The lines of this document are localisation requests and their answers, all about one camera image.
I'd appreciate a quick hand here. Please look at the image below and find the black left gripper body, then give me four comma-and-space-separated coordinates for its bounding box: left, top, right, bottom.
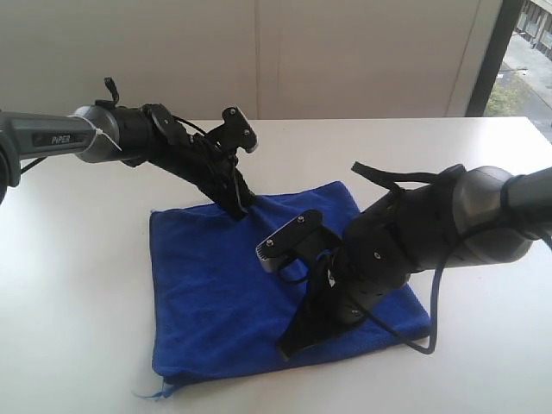
148, 133, 241, 210

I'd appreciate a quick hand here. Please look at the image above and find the dark window frame post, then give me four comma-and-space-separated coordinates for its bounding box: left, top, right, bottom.
465, 0, 524, 117

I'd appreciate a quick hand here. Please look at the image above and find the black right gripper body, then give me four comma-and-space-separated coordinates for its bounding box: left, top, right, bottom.
297, 247, 410, 341

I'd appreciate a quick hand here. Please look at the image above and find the blue microfibre towel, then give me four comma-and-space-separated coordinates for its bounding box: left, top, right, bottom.
132, 180, 431, 388

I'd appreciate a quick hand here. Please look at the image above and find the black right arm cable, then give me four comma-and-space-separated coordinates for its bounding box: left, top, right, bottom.
366, 232, 552, 357

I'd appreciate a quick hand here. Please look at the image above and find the black left camera cable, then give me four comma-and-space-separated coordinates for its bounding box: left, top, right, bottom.
170, 114, 216, 141

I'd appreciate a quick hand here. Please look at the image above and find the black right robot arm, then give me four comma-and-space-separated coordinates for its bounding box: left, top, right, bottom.
264, 163, 551, 357

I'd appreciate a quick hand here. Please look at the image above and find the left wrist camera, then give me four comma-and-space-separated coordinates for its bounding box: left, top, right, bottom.
206, 106, 258, 154

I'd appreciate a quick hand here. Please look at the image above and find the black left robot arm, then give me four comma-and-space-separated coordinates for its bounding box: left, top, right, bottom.
1, 77, 258, 221

